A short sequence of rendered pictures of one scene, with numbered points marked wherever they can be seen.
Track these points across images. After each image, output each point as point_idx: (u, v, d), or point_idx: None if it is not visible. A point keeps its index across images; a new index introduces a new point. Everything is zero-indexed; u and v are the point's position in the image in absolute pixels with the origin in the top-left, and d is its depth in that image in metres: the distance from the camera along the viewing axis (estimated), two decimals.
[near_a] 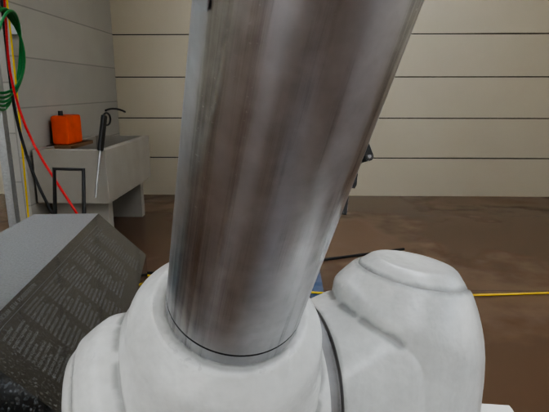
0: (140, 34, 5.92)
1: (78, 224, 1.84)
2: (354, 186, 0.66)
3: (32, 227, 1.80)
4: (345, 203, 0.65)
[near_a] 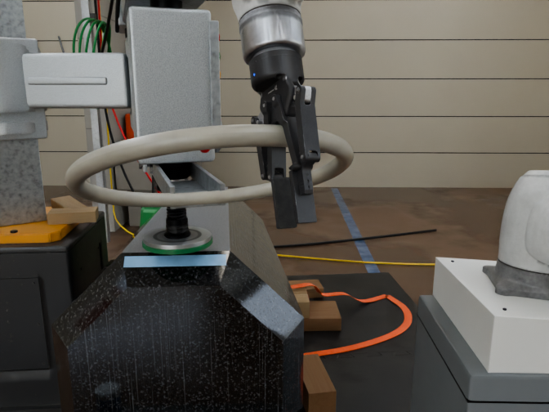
0: None
1: None
2: (283, 202, 0.69)
3: None
4: (294, 217, 0.68)
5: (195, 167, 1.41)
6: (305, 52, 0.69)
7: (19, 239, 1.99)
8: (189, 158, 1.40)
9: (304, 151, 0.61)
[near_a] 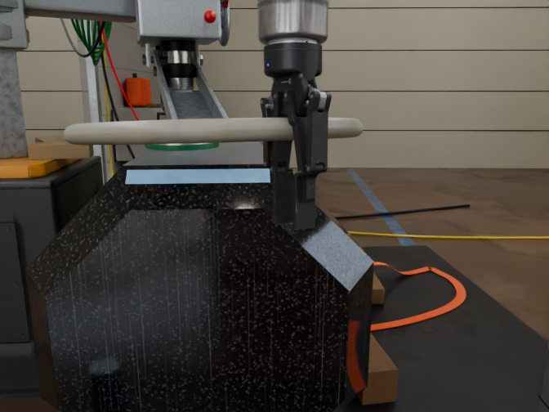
0: None
1: None
2: (283, 193, 0.69)
3: None
4: (292, 210, 0.69)
5: (201, 79, 1.34)
6: (327, 39, 0.62)
7: None
8: (194, 33, 1.31)
9: (310, 163, 0.59)
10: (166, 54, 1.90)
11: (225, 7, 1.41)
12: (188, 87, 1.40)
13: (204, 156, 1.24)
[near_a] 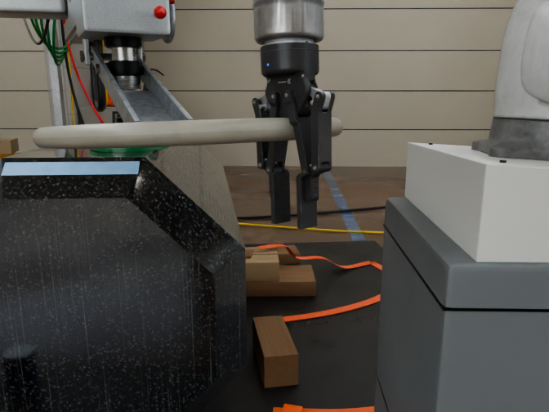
0: None
1: None
2: None
3: None
4: (287, 210, 0.69)
5: (150, 78, 1.29)
6: (322, 39, 0.63)
7: None
8: (142, 29, 1.25)
9: (317, 163, 0.60)
10: (100, 51, 1.81)
11: (171, 3, 1.36)
12: (136, 86, 1.34)
13: (91, 150, 1.32)
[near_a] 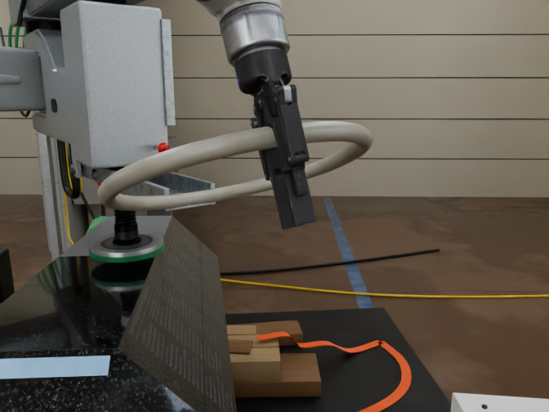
0: None
1: (158, 226, 1.84)
2: (287, 200, 0.69)
3: (113, 229, 1.80)
4: None
5: None
6: (289, 46, 0.67)
7: None
8: None
9: (290, 154, 0.61)
10: None
11: None
12: None
13: (55, 320, 1.09)
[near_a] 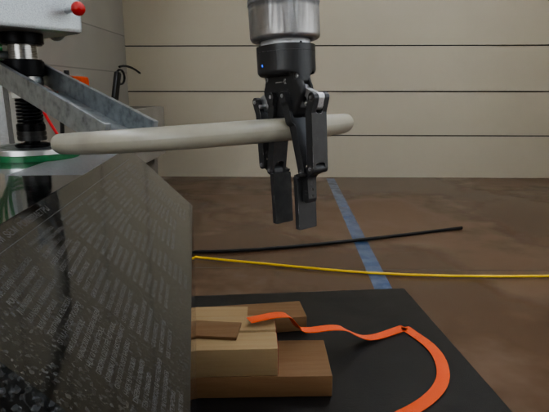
0: None
1: (104, 154, 1.29)
2: (280, 193, 0.69)
3: None
4: (291, 209, 0.69)
5: (64, 78, 1.18)
6: (319, 38, 0.62)
7: None
8: (54, 26, 1.14)
9: (312, 164, 0.59)
10: None
11: None
12: None
13: None
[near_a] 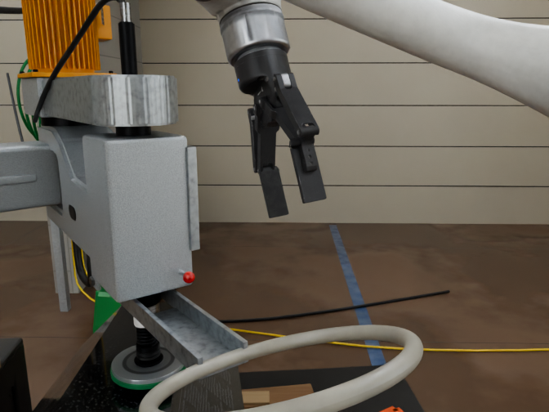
0: (171, 63, 5.89)
1: None
2: (274, 191, 0.74)
3: (131, 325, 1.77)
4: (286, 204, 0.73)
5: (175, 295, 1.33)
6: (289, 46, 0.67)
7: None
8: (169, 288, 1.32)
9: (297, 126, 0.57)
10: None
11: None
12: (157, 312, 1.39)
13: None
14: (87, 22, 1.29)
